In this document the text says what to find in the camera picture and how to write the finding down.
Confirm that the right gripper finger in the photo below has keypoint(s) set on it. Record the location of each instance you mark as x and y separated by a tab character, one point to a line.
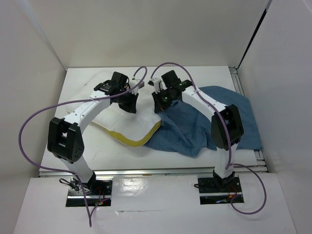
167	106
157	102

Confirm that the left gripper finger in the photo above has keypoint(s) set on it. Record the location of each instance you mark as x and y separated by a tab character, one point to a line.
133	103
129	109

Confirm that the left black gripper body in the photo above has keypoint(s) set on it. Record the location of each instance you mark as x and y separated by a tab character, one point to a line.
123	100

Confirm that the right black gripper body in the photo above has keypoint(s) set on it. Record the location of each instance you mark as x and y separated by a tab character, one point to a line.
166	97

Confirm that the white pillow with yellow edge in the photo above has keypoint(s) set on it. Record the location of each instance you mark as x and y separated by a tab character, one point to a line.
130	129

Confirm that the blue pillowcase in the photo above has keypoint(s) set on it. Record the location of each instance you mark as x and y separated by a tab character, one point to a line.
185	130

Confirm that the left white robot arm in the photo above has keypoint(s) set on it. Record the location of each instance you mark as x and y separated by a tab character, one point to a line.
65	139

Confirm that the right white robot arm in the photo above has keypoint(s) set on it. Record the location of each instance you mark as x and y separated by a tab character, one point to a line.
226	124

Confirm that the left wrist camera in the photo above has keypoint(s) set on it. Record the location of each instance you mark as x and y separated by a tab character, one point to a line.
135	85

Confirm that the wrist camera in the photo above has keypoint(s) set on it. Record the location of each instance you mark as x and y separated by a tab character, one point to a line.
156	83
135	85

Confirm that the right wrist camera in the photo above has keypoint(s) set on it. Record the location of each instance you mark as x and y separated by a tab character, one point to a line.
156	83

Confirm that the right aluminium rail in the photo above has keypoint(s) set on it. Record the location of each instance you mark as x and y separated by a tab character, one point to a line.
236	80

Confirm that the aluminium rail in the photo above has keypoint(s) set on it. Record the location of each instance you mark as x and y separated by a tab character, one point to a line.
236	80
259	169

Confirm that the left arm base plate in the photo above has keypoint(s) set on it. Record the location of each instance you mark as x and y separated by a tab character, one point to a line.
100	195

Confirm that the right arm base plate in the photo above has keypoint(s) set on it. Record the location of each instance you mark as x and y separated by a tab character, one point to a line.
210	194

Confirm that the front aluminium rail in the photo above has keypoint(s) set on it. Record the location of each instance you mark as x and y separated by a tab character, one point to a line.
259	169

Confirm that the black corner post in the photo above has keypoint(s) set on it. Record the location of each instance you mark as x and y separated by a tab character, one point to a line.
268	3

